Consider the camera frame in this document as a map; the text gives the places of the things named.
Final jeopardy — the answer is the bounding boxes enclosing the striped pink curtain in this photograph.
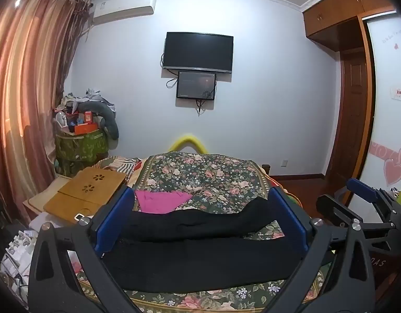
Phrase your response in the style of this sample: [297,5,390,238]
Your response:
[0,0,92,229]

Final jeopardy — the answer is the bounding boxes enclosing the brown wooden door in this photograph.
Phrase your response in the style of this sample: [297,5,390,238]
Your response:
[325,49,367,178]

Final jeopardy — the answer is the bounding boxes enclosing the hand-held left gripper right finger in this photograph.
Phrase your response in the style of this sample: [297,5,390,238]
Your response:
[266,186,377,313]

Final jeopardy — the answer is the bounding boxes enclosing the orange box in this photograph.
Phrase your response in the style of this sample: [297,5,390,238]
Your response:
[73,123,99,135]

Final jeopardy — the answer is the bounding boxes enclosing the small black wall monitor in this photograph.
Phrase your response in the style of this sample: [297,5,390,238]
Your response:
[176,71,217,101]

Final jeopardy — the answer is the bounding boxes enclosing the wooden overhead cabinet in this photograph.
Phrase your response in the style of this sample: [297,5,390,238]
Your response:
[302,0,397,51]

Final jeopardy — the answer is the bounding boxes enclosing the floral blanket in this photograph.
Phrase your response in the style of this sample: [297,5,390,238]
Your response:
[73,152,325,313]

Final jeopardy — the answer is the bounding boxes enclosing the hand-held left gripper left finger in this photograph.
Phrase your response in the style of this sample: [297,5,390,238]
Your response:
[27,186,139,313]

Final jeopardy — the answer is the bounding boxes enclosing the striped cloth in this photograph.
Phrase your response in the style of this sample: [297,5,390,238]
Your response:
[96,156,144,186]

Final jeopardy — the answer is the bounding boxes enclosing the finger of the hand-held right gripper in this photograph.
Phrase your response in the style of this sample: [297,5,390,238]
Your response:
[316,195,397,232]
[347,178,401,222]

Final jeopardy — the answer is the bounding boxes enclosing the green leaf-print storage box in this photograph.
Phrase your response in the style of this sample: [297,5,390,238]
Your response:
[54,127,109,177]

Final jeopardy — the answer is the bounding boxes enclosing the pile of clothes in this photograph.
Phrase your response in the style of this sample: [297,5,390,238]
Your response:
[55,88,116,115]

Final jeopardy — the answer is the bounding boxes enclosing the black pants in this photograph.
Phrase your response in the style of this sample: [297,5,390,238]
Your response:
[103,196,305,293]

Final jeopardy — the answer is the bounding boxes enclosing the white air conditioner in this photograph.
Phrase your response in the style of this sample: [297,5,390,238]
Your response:
[90,0,157,25]

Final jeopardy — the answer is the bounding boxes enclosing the wooden wardrobe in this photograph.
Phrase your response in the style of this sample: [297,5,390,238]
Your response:
[347,10,401,203]

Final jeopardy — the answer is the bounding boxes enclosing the yellow foam tube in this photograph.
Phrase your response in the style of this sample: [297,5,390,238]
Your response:
[169,134,206,153]

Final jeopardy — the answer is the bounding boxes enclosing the light wooden nightstand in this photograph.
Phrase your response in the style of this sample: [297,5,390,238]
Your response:
[22,174,74,217]

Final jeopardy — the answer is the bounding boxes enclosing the large black wall television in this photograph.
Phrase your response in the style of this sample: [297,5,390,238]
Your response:
[163,32,234,74]

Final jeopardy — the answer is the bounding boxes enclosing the pink cloth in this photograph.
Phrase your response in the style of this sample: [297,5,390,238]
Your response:
[134,190,193,214]

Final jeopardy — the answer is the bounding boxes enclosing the bamboo lap desk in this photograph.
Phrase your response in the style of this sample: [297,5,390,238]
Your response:
[43,167,127,224]

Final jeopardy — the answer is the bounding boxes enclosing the pile of white packets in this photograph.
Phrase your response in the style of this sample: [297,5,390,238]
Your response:
[0,212,77,300]

